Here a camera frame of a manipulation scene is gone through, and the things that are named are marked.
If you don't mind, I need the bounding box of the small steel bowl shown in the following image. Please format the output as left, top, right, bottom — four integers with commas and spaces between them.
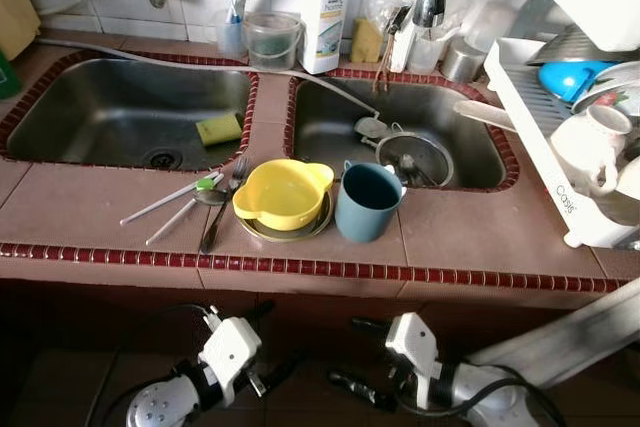
236, 192, 335, 243

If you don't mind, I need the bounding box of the yellow plastic bowl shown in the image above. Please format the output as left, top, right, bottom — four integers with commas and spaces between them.
232, 158, 335, 232

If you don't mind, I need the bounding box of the teal plastic cup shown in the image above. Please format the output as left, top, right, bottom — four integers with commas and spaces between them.
335, 160, 406, 244

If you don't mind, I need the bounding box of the steel spoon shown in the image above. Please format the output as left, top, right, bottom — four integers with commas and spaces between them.
193, 185, 237, 255

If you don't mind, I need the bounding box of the white chopstick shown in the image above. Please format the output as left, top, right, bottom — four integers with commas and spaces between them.
119, 173, 225, 227
145, 187, 226, 247

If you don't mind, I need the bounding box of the steel fork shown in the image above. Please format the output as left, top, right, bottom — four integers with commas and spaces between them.
215, 154, 251, 233

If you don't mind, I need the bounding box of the grey slanted bar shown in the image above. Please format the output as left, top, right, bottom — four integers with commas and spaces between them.
470, 279, 640, 388

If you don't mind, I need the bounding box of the white sink plug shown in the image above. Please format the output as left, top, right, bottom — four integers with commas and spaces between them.
353, 114, 391, 142

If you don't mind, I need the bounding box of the white dish rack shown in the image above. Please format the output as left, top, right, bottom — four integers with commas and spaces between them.
483, 37, 640, 250

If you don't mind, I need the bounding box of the brown hanging brush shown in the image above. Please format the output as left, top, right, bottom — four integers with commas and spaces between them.
375, 7, 411, 93

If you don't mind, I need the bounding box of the large white bowl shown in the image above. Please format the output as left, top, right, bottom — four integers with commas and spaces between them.
615, 155, 640, 200

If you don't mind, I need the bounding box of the clear plastic pail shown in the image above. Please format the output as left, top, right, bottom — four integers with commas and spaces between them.
243, 11, 304, 72

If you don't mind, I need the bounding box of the white plastic holder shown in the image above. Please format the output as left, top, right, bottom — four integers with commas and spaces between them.
390, 19, 417, 74

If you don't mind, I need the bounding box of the clear toothbrush cup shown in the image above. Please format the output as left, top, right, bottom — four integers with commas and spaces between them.
215, 9, 249, 58

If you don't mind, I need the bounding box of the small steel cup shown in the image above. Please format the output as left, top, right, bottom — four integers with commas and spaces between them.
440, 37, 488, 84

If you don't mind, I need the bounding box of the white plastic cup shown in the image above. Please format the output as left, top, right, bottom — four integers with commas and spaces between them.
408, 27, 451, 73

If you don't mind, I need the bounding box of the yellow scouring sponge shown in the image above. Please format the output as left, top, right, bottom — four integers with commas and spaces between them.
350, 17, 386, 65

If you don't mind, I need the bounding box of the white detergent bottle yellow cap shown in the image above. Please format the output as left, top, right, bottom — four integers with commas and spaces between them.
300, 0, 353, 75

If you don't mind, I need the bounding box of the blue plastic bowl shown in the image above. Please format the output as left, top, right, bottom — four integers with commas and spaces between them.
538, 59, 616, 105

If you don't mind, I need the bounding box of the white floral bowl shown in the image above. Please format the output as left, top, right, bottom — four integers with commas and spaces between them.
572, 62, 640, 118

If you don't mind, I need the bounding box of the grey steel dish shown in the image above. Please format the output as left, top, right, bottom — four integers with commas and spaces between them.
528, 25, 611, 66

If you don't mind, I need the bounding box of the beige water purifier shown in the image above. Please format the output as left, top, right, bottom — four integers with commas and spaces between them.
0, 0, 41, 60

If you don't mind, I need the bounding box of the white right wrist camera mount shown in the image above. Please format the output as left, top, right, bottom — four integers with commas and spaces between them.
385, 312, 441, 410

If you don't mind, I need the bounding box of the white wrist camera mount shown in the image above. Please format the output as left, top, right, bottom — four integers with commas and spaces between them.
385, 312, 441, 410
198, 315, 263, 393

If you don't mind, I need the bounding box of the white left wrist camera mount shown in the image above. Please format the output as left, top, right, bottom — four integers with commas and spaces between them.
198, 315, 263, 393

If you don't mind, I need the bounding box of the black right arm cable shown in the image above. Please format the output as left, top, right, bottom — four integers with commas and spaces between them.
395, 377, 566, 427

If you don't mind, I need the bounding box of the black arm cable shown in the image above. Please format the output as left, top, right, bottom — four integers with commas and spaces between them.
85, 302, 216, 427
395, 377, 566, 427

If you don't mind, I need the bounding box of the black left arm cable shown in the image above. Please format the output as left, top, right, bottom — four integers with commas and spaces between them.
85, 302, 216, 427

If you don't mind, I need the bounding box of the beige ladle handle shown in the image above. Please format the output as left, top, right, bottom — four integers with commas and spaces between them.
453, 99, 521, 134

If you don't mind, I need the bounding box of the white counter hose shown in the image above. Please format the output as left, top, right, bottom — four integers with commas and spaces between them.
35, 37, 381, 118

